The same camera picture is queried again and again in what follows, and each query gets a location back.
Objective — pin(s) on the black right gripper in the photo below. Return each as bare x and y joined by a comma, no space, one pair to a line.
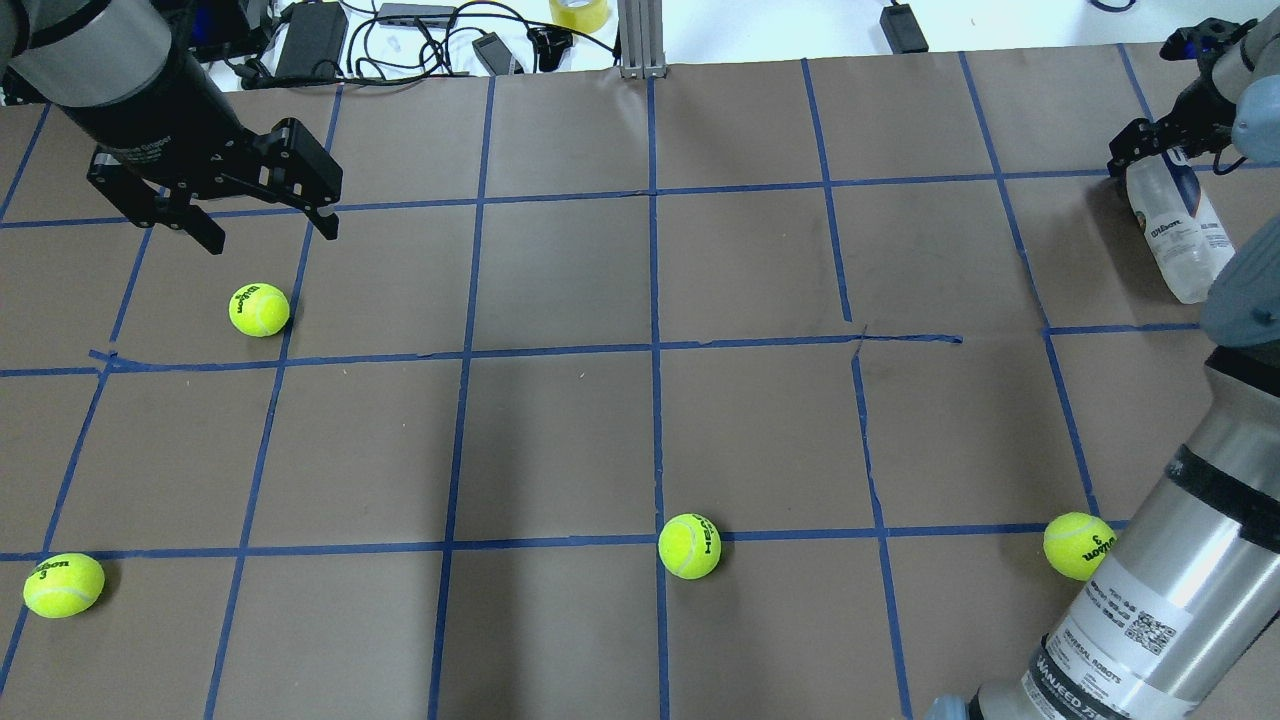
1190,103

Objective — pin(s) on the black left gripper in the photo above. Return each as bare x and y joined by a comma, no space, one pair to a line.
158,103

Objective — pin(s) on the clear tennis ball can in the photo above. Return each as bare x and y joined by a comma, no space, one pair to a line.
1177,219

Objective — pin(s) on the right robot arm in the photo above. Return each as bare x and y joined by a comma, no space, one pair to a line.
1191,584

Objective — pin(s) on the tennis ball near left arm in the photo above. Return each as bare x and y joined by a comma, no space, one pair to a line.
64,585

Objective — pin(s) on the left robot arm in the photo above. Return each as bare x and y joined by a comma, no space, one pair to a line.
79,54

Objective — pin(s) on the front Wilson tennis ball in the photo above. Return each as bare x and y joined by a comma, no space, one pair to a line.
259,310

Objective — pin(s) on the tennis ball near base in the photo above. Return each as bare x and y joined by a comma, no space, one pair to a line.
1075,544

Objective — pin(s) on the centre tennis ball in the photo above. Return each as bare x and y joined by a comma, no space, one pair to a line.
690,546

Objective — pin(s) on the black power adapter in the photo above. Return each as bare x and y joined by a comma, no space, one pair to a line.
314,36

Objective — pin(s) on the grey usb hub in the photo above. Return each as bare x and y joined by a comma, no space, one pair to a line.
415,15

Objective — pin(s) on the small black charger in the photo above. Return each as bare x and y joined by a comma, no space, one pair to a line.
902,30

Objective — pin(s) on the yellow tape roll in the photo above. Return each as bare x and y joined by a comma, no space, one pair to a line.
584,16

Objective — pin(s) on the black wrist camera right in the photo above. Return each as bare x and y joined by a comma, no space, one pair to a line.
1205,40

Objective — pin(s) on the aluminium frame post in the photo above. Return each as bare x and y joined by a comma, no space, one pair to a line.
640,39

